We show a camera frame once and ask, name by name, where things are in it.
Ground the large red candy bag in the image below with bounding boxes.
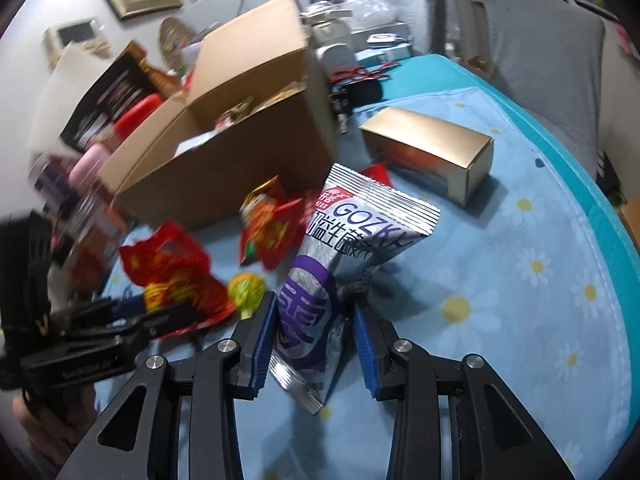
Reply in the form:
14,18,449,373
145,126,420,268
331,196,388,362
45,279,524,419
118,221,235,336

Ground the yellow green lollipop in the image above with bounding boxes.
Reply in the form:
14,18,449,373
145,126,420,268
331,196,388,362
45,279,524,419
228,272,266,320

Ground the small red orange snack packet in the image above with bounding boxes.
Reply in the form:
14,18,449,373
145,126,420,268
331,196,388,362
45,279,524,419
240,176,307,271

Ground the silver purple snack packet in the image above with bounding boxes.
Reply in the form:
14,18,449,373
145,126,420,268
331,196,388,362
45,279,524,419
271,164,440,414

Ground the person left hand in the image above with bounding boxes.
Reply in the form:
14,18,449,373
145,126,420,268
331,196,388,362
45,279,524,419
12,385,98,474

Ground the clear jar orange label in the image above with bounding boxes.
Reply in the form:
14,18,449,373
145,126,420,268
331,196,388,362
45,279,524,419
65,194,128,292

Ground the pink lid canister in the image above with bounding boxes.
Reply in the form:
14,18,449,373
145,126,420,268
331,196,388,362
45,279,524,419
68,143,112,193

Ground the blue floral tablecloth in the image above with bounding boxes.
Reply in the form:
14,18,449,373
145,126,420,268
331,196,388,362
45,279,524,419
94,53,640,480

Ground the red round lid container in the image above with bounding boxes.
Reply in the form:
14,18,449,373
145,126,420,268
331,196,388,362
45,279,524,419
114,93,164,141

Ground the black printed snack bag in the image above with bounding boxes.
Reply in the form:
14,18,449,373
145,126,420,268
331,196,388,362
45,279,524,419
58,53,158,154

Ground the orange brown paper bag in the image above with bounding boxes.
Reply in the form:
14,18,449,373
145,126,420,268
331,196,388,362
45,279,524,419
122,40,182,100

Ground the red green flat snack packet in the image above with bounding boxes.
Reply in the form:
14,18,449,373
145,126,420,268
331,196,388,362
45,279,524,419
360,164,393,188

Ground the brown cardboard box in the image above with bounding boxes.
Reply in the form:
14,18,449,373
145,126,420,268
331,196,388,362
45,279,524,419
99,0,337,229

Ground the gold rectangular box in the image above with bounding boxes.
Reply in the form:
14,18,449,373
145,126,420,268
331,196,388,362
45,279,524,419
360,106,494,206

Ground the round woven decorative plate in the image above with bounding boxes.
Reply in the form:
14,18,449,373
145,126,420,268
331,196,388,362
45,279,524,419
157,16,196,72

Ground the grey cushioned chair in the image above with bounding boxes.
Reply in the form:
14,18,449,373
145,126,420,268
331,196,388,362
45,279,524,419
482,0,605,178

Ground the grey sofa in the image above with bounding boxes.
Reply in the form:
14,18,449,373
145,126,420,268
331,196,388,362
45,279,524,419
384,0,446,55

